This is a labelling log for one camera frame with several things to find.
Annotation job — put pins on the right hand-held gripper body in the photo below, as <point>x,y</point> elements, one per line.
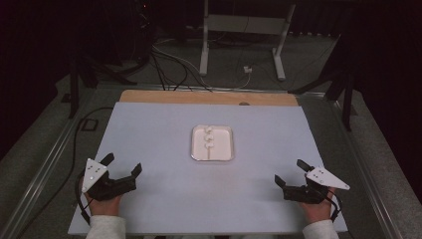
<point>308,192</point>

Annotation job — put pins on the black floor socket frame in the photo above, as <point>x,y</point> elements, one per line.
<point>89,124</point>

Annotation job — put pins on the metal floor rail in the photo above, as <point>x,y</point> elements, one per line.
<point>365,172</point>
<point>40,179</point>

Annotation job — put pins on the skewer with white balls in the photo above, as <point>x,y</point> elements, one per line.
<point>209,137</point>

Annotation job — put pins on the white square tray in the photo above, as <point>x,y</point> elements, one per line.
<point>219,147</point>

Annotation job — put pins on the person's left hand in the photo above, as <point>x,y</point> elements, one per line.
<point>104,207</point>

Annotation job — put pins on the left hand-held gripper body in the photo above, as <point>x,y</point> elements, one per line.
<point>109,187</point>

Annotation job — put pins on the person's right hand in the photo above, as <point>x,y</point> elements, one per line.
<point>316,210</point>

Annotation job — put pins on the white metal stand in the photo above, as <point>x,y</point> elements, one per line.
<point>244,24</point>

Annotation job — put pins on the white table mat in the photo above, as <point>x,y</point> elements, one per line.
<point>172,199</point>

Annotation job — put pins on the black tripod stand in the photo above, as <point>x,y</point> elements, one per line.
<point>73,89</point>
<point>346,99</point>

